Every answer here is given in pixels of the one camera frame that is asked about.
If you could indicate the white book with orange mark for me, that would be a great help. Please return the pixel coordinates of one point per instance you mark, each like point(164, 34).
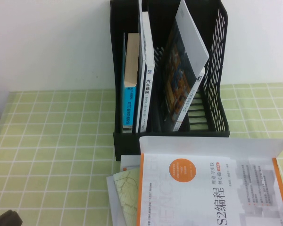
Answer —
point(129, 161)

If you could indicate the blue spine book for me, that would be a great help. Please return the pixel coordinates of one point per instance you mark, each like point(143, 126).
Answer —
point(129, 108)

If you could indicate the plain white book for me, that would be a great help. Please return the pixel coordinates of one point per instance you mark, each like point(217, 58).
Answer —
point(112, 195)

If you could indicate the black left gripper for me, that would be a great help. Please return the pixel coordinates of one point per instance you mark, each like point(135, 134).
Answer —
point(4, 220)

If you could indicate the book with dark colourful cover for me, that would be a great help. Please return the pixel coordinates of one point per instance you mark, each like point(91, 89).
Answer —
point(177, 82)

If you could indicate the white book with orange trim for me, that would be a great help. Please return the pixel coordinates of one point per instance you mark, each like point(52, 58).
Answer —
point(202, 188)

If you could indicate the black plastic book holder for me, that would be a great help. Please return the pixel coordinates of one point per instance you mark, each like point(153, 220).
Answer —
point(127, 143)

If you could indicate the white book with black lettering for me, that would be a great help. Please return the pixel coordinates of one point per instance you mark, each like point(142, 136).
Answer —
point(147, 94)

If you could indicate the pale yellow mechanical devices book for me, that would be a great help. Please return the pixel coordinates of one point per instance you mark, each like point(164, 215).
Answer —
point(127, 188)

